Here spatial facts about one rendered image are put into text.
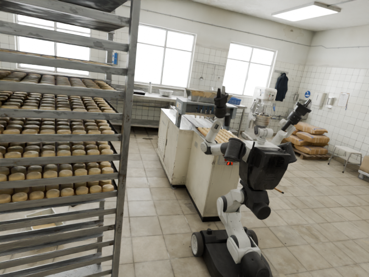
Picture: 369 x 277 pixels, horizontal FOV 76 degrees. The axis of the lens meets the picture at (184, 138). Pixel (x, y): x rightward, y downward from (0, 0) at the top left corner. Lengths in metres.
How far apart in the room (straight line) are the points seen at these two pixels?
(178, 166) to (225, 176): 0.78
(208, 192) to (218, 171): 0.24
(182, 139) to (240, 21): 4.25
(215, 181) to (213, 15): 4.57
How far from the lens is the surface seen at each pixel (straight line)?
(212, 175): 2.40
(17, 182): 1.08
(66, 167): 1.16
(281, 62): 7.22
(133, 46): 0.96
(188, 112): 2.88
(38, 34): 0.96
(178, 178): 3.11
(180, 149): 2.95
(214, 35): 6.23
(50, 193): 1.16
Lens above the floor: 1.55
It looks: 16 degrees down
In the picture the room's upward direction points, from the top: 9 degrees clockwise
